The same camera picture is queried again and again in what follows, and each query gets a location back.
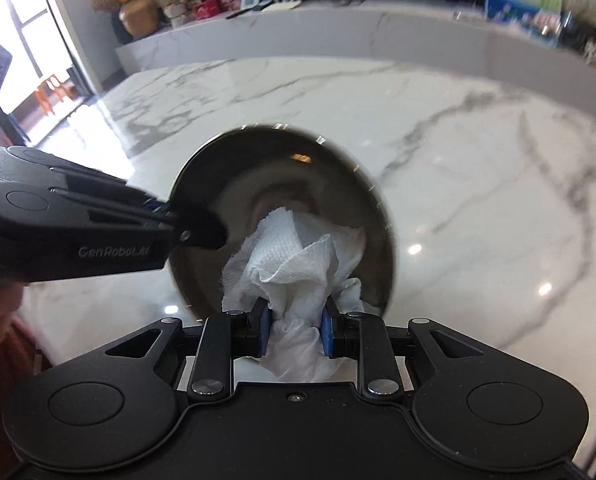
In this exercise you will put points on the orange stool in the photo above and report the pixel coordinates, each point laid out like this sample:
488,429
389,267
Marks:
52,92

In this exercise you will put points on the black pen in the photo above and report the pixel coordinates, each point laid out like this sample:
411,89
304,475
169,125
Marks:
238,13

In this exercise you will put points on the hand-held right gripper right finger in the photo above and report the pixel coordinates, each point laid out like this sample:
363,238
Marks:
326,332

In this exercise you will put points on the teddy bear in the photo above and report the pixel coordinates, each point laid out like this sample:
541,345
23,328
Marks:
175,7

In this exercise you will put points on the white digital clock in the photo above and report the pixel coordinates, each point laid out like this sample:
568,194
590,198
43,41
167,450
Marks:
251,1

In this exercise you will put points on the small floral box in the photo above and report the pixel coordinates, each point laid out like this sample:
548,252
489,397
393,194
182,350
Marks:
547,25

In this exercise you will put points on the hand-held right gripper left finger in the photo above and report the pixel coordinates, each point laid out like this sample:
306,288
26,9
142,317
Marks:
263,330

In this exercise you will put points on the golden vase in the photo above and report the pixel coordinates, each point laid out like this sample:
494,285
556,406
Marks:
139,17

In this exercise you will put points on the pink box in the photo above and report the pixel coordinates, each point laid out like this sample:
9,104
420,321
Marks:
230,2

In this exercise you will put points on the blue steel bowl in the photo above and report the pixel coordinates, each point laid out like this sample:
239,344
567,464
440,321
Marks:
303,175

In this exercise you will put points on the marble media console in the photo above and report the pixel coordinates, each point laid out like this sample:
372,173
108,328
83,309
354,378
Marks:
328,30

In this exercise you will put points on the glass jar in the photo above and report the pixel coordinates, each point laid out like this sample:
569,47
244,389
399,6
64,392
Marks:
569,30

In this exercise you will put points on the white set-top box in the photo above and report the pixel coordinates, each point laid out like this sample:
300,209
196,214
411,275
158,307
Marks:
468,16

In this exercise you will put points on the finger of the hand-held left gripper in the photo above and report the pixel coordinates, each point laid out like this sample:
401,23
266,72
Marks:
153,206
203,230

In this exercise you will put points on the white cloth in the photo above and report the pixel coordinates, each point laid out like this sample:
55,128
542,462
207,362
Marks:
288,260

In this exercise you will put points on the dark vase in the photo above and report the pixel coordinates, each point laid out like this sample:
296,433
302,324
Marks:
120,30

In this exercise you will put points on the red box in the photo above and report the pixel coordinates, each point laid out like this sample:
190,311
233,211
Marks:
207,10

